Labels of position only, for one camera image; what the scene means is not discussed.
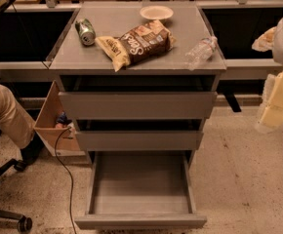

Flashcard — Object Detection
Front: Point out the grey middle drawer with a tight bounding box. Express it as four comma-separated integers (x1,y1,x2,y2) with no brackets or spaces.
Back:
76,119,203,151

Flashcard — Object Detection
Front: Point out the green soda can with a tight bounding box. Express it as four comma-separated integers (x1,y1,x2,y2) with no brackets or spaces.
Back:
75,19,96,46

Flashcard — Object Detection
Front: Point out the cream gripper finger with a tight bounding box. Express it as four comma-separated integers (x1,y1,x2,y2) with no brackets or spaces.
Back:
252,27,276,52

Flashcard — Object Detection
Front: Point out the clear plastic water bottle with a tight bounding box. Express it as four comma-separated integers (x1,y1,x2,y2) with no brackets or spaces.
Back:
185,36,218,70

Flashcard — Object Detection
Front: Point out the grey drawer cabinet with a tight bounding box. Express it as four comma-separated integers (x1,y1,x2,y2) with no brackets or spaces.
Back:
51,2,226,159

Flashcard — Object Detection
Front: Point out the person leg in beige trousers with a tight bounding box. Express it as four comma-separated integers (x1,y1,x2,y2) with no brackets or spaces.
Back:
0,85,35,149

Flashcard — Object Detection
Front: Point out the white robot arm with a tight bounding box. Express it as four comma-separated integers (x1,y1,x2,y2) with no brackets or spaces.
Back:
252,18,283,133

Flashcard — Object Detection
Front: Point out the black cable on floor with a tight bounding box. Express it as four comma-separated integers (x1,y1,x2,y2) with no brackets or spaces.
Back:
54,126,78,234

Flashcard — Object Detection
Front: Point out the black shoe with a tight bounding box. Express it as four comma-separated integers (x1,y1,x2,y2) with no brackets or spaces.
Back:
20,134,44,165

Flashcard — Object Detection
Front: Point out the grey top drawer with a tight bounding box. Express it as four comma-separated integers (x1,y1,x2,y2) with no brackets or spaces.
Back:
60,75,217,120

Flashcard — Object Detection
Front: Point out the cardboard box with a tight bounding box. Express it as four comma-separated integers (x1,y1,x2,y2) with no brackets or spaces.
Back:
34,82,84,156

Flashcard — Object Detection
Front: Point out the white paper bowl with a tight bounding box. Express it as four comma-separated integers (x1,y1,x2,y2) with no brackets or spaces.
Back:
140,6,174,20

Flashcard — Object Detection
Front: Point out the brown and yellow chip bag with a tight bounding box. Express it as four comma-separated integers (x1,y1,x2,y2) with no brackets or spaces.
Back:
95,19,176,72

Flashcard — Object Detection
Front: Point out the grey open bottom drawer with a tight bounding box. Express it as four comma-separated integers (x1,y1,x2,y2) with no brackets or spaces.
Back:
75,151,207,229

